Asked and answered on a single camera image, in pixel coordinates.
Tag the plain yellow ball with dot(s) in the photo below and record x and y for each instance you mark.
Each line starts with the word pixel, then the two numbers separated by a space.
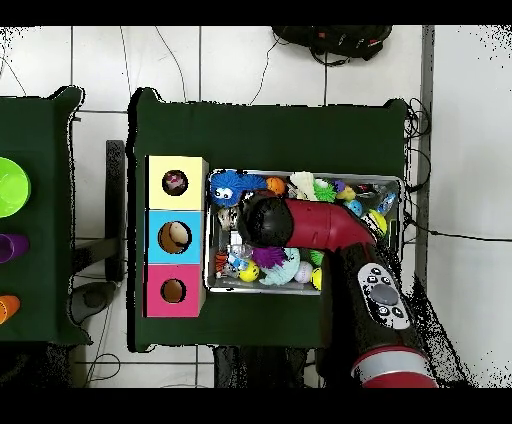
pixel 316 278

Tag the yellow smiley ball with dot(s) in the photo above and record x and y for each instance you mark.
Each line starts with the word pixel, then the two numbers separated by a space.
pixel 249 272

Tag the black backpack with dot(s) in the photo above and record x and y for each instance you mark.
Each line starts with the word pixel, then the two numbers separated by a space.
pixel 336 38

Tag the white baseball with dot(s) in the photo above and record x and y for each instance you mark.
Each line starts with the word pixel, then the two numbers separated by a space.
pixel 304 272

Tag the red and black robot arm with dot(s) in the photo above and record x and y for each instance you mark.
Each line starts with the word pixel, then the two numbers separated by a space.
pixel 328 224

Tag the silver mesh bin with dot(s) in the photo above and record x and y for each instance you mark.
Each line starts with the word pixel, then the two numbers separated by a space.
pixel 240 288

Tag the lime green bowl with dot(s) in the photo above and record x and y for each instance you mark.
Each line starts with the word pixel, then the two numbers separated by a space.
pixel 12 188

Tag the cream knitted cloth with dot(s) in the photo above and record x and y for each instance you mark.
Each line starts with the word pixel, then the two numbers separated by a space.
pixel 302 186

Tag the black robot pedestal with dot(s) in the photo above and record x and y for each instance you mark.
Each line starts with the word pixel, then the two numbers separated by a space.
pixel 260 368

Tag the wooden box with three holes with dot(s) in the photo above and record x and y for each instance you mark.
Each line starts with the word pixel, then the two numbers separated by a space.
pixel 192 236

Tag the purple spiky ball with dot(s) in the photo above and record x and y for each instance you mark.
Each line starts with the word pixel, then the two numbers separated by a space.
pixel 268 256

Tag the dark green table cloth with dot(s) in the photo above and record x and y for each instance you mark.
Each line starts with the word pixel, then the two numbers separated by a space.
pixel 32 128
pixel 272 136

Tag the orange cup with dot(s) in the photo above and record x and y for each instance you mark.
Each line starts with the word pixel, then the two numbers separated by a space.
pixel 8 308

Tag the blue puffer toy with eyes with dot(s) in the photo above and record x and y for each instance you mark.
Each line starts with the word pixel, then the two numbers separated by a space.
pixel 224 188

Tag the purple cup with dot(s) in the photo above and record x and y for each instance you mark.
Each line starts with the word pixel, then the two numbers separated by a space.
pixel 14 248

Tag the orange toy basketball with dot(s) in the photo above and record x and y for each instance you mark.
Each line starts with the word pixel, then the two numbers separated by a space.
pixel 276 184

